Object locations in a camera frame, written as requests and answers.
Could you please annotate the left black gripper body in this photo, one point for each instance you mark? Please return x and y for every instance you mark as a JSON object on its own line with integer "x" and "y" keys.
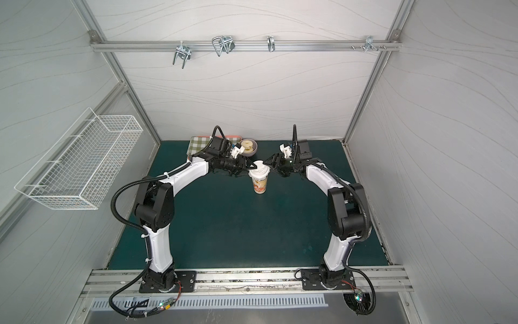
{"x": 242, "y": 165}

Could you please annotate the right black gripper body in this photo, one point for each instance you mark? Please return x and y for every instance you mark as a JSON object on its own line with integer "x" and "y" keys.
{"x": 279, "y": 163}

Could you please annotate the white plastic cup lid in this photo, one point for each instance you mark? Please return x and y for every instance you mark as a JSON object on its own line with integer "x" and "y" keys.
{"x": 261, "y": 170}

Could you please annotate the milk tea paper cup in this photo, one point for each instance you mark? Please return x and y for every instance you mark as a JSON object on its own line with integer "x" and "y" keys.
{"x": 260, "y": 184}

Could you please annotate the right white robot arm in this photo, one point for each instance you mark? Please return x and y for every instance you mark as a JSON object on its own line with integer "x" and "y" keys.
{"x": 347, "y": 213}

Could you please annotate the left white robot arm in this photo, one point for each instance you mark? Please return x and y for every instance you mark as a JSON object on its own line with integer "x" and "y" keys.
{"x": 155, "y": 203}

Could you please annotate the small bowl with pastry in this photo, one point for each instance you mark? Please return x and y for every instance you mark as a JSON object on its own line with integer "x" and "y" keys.
{"x": 250, "y": 147}

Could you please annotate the pink tray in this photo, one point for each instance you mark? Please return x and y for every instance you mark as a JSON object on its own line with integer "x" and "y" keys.
{"x": 234, "y": 139}

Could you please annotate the green checkered cloth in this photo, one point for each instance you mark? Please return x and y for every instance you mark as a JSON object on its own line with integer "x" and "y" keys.
{"x": 197, "y": 143}

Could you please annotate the metal hook clamp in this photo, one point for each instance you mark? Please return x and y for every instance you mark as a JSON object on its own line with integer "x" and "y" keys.
{"x": 223, "y": 44}
{"x": 271, "y": 44}
{"x": 368, "y": 46}
{"x": 182, "y": 54}

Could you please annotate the round fan on floor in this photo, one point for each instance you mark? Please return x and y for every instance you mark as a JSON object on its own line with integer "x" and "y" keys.
{"x": 361, "y": 303}

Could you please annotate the white vent strip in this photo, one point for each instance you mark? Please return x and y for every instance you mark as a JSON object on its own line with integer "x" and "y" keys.
{"x": 199, "y": 302}

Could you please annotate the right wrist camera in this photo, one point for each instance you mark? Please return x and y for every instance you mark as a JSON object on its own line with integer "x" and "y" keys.
{"x": 296, "y": 151}

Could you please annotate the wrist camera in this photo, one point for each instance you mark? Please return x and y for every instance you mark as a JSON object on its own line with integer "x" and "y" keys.
{"x": 225, "y": 148}
{"x": 296, "y": 151}

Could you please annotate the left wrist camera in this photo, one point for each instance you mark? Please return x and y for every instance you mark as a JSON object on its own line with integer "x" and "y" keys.
{"x": 225, "y": 148}

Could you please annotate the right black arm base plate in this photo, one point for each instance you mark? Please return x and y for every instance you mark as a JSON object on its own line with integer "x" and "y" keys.
{"x": 311, "y": 279}

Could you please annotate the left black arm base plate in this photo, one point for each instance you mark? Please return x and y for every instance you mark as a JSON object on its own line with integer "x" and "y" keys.
{"x": 170, "y": 282}

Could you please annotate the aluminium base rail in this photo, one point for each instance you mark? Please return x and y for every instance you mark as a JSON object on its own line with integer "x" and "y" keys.
{"x": 274, "y": 280}

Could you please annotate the white wire basket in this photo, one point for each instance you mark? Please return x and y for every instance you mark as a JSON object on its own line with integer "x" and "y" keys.
{"x": 77, "y": 172}

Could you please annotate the aluminium crossbar rail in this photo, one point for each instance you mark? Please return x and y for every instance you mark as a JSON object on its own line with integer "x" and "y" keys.
{"x": 260, "y": 46}

